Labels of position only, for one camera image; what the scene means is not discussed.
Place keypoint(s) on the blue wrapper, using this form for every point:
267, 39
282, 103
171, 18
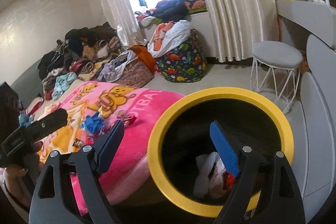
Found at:
93, 124

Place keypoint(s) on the clothes on window sill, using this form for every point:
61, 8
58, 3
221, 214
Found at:
169, 10

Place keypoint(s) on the red snack wrapper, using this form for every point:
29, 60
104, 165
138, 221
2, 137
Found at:
129, 120

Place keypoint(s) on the light blue garment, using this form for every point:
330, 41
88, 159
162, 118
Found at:
62, 84

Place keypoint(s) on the white orange clothes bundle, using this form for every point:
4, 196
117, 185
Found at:
168, 36

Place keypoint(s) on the grey white dressing table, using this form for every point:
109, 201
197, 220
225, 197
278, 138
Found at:
318, 19

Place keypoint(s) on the pile of clothes on bed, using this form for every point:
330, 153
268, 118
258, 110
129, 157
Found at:
83, 52

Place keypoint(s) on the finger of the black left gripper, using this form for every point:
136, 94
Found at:
47, 125

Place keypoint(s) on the floral fabric basket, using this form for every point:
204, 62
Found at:
136, 74

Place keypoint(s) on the person's left hand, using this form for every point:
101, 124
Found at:
12, 174

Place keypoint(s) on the white printed plastic bag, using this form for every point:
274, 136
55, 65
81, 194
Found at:
210, 179

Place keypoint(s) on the left cream curtain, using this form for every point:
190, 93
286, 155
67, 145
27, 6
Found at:
120, 16

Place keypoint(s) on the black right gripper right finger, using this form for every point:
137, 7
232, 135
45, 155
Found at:
265, 188

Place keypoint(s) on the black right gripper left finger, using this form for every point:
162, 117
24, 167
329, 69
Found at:
68, 188

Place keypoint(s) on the orange bag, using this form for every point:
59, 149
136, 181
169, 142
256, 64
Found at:
145, 56

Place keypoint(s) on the round grey wire stool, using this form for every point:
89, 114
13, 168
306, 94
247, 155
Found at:
275, 69

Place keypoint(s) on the dinosaur print laundry basket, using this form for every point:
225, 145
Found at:
185, 63

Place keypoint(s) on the pink cartoon bear blanket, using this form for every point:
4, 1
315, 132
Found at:
138, 108

